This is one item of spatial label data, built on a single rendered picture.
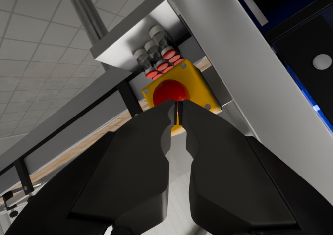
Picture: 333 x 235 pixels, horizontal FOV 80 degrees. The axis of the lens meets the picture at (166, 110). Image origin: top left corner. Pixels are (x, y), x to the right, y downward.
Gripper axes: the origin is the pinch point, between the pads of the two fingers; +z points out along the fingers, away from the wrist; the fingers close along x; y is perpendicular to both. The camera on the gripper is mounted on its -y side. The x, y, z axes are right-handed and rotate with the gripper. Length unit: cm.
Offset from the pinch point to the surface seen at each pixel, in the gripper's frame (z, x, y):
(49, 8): 116, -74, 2
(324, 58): 8.5, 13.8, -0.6
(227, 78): 10.5, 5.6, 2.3
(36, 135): 26.8, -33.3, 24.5
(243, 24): 12.9, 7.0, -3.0
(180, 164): 304, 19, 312
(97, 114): 24.4, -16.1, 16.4
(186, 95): 8.2, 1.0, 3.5
